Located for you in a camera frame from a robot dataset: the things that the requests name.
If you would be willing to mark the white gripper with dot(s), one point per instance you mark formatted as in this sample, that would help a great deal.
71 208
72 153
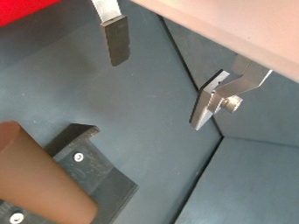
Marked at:
256 28

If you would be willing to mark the red block with shaped holes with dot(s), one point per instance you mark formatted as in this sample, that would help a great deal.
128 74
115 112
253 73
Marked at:
15 9

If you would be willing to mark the brown oval cylinder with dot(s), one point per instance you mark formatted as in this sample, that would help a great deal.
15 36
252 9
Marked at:
35 184

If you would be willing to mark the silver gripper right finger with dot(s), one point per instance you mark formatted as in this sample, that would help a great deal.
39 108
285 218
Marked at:
220 95

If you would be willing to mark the black curved fixture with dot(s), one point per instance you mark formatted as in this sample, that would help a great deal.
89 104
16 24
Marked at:
81 160

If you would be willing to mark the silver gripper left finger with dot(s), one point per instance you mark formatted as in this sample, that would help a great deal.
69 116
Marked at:
113 24

